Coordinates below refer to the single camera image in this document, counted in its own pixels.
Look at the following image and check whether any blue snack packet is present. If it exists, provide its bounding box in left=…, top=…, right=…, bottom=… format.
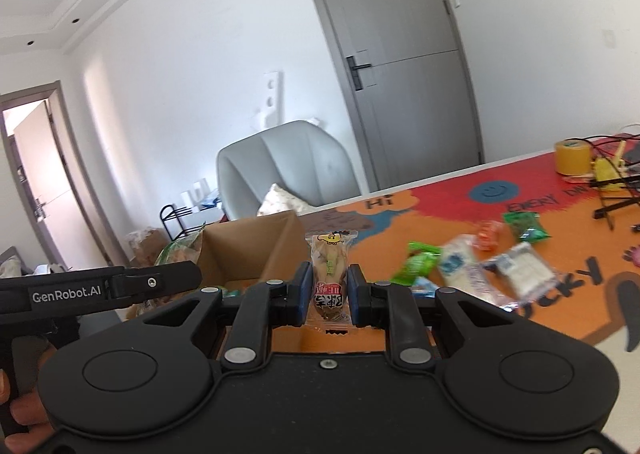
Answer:
left=410, top=276, right=439, bottom=298

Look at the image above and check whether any red green bread snack packet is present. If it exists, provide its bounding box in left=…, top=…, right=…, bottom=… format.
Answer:
left=306, top=229, right=358, bottom=336

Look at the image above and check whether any white blue biscuit packet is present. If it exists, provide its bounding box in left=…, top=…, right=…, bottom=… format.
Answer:
left=437, top=234, right=495, bottom=303

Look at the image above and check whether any orange snack packet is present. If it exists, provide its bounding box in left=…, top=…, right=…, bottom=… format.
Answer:
left=473, top=220, right=504, bottom=252

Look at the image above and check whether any clear white wafer packet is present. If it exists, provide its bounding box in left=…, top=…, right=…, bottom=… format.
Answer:
left=482, top=243, right=559, bottom=304

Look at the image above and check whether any dark green snack packet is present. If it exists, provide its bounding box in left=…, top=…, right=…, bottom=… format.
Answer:
left=502, top=211, right=550, bottom=243

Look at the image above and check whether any person's left hand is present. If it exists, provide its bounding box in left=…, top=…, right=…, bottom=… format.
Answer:
left=0, top=338, right=57, bottom=454

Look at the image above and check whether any cardboard box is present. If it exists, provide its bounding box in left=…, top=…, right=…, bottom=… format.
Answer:
left=155, top=211, right=309, bottom=293

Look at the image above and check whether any open beige interior door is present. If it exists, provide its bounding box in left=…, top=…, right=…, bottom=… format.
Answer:
left=1, top=81, right=129, bottom=271

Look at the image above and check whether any cream dotted cushion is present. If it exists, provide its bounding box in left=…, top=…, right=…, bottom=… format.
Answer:
left=257, top=183, right=314, bottom=217

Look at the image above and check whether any black shoe rack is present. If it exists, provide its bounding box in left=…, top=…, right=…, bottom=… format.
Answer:
left=160, top=205, right=224, bottom=243

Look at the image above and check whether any grey armchair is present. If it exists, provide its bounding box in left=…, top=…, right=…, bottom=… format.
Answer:
left=217, top=120, right=360, bottom=220

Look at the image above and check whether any colourful cartoon table mat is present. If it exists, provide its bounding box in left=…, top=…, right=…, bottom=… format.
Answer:
left=302, top=153, right=639, bottom=352

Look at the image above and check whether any yellow tape roll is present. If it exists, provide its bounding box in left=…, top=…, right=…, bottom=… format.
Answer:
left=554, top=140, right=591, bottom=177

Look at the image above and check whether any pink round charm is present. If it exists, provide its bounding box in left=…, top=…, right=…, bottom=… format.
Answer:
left=623, top=246, right=640, bottom=267

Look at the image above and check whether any yellow toy figure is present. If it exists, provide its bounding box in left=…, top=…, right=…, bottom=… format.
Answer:
left=592, top=140, right=628, bottom=191

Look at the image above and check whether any black folding stand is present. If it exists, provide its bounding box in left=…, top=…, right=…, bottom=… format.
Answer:
left=588, top=174, right=640, bottom=231

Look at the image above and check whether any grey door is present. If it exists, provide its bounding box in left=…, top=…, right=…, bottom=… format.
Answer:
left=314, top=0, right=484, bottom=189

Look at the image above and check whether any black door handle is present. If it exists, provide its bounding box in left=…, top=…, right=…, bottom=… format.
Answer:
left=346, top=56, right=372, bottom=91

